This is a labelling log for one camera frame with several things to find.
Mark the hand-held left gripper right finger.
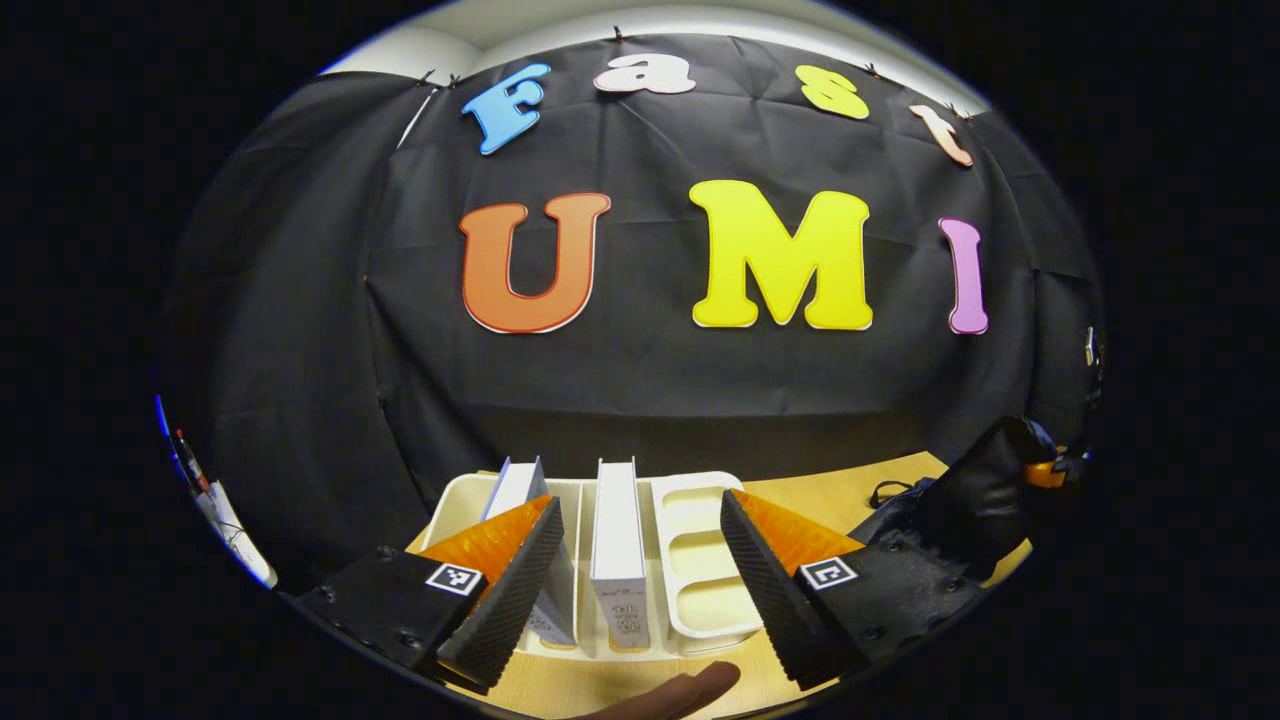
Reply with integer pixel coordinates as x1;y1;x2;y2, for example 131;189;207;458
720;488;986;691

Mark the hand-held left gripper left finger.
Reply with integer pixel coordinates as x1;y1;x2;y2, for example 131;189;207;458
295;495;566;696

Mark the blue schoolbag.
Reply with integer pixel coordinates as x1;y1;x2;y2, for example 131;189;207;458
850;415;1063;589

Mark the cream plastic bookshelf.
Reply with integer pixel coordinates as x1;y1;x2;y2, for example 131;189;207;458
420;470;766;661

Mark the grey patterned cover book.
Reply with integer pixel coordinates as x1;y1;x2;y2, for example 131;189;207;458
590;458;653;653

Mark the black backdrop cloth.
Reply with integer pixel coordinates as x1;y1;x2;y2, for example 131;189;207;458
160;35;1106;591

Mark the white side table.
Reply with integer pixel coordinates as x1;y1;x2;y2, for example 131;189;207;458
195;480;278;591

